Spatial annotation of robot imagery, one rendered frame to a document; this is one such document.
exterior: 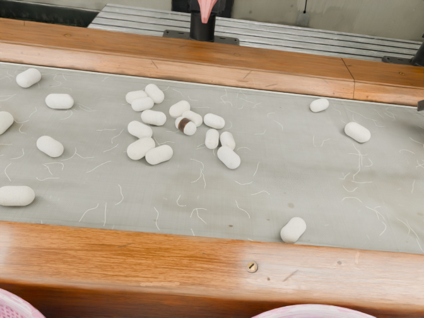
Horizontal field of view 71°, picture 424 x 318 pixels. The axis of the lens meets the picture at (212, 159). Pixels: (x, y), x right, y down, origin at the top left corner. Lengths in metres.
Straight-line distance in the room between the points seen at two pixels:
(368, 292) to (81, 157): 0.33
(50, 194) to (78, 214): 0.04
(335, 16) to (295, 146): 2.23
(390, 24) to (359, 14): 0.26
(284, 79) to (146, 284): 0.40
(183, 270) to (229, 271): 0.04
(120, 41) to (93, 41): 0.04
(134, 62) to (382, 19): 2.39
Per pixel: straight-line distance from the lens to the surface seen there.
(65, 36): 0.62
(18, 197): 0.35
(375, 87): 0.61
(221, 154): 0.37
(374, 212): 0.40
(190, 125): 0.40
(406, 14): 2.82
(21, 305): 0.28
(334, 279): 0.30
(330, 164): 0.43
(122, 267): 0.27
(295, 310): 0.27
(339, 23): 2.65
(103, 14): 0.98
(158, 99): 0.46
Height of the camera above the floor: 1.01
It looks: 45 degrees down
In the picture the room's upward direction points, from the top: 9 degrees clockwise
